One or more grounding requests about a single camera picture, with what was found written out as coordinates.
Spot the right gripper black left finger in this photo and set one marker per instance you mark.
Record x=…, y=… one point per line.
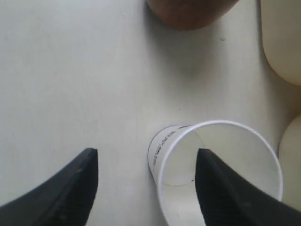
x=66, y=199

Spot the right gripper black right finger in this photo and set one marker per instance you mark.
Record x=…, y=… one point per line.
x=227, y=199

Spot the white paper cup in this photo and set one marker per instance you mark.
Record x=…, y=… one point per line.
x=172, y=159

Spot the cream plastic bin right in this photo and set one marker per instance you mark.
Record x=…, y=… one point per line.
x=290, y=161

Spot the cream plastic bin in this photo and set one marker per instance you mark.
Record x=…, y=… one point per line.
x=281, y=37
x=290, y=161

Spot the cream plastic bin middle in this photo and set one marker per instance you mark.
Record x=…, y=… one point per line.
x=281, y=37

